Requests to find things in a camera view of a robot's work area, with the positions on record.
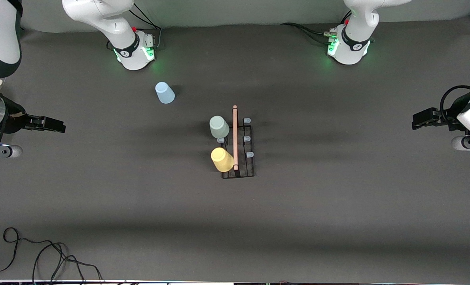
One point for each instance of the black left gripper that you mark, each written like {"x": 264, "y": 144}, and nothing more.
{"x": 445, "y": 120}

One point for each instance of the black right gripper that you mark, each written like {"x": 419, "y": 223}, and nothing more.
{"x": 14, "y": 116}

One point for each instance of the pale green plastic cup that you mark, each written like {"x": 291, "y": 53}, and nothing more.
{"x": 219, "y": 126}

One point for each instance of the yellow plastic cup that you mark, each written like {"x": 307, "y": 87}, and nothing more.
{"x": 222, "y": 159}

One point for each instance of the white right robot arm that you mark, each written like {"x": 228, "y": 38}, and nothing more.
{"x": 116, "y": 23}

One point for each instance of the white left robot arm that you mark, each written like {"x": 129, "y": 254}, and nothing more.
{"x": 353, "y": 47}

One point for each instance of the light blue plastic cup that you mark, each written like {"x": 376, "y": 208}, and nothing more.
{"x": 165, "y": 93}

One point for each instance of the dark grey table mat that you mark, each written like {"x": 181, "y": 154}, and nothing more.
{"x": 298, "y": 217}

